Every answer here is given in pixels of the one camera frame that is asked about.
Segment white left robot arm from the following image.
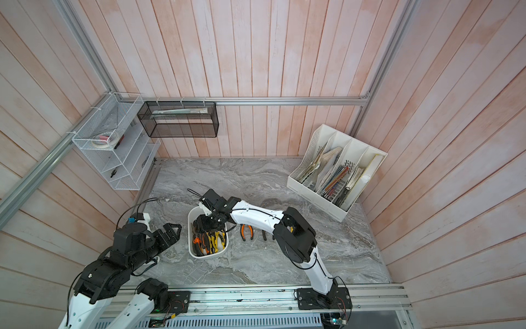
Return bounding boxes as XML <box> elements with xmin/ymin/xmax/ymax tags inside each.
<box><xmin>60</xmin><ymin>213</ymin><xmax>190</xmax><ymax>328</ymax></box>

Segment yellow pliers in box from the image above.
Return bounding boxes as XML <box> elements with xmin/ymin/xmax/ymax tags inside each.
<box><xmin>208</xmin><ymin>232</ymin><xmax>226</xmax><ymax>254</ymax></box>

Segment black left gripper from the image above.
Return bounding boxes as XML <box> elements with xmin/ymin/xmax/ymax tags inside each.
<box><xmin>129</xmin><ymin>223</ymin><xmax>183</xmax><ymax>272</ymax></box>

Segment tape roll on shelf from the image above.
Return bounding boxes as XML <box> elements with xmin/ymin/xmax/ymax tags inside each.
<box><xmin>91</xmin><ymin>132</ymin><xmax>119</xmax><ymax>149</ymax></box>

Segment white desktop file organizer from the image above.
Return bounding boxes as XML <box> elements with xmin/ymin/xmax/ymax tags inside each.
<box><xmin>287</xmin><ymin>125</ymin><xmax>388</xmax><ymax>222</ymax></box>

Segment orange pliers in box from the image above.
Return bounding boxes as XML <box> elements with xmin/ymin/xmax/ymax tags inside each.
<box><xmin>192</xmin><ymin>232</ymin><xmax>209</xmax><ymax>257</ymax></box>

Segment black mesh wall basket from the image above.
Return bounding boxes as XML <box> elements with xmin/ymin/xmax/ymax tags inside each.
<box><xmin>138</xmin><ymin>101</ymin><xmax>219</xmax><ymax>138</ymax></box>

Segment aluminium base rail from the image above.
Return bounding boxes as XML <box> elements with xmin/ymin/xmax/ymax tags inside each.
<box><xmin>94</xmin><ymin>283</ymin><xmax>412</xmax><ymax>319</ymax></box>

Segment white wire mesh shelf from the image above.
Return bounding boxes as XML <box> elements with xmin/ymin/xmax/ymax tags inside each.
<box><xmin>73</xmin><ymin>93</ymin><xmax>160</xmax><ymax>191</ymax></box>

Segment aluminium frame rail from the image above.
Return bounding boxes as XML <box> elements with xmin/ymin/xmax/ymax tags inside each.
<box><xmin>1</xmin><ymin>1</ymin><xmax>421</xmax><ymax>227</ymax></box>

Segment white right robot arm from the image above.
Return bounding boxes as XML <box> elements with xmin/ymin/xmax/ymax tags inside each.
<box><xmin>196</xmin><ymin>189</ymin><xmax>353</xmax><ymax>312</ymax></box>

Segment white plastic storage box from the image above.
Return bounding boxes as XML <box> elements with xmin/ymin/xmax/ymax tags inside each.
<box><xmin>188</xmin><ymin>207</ymin><xmax>229</xmax><ymax>260</ymax></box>

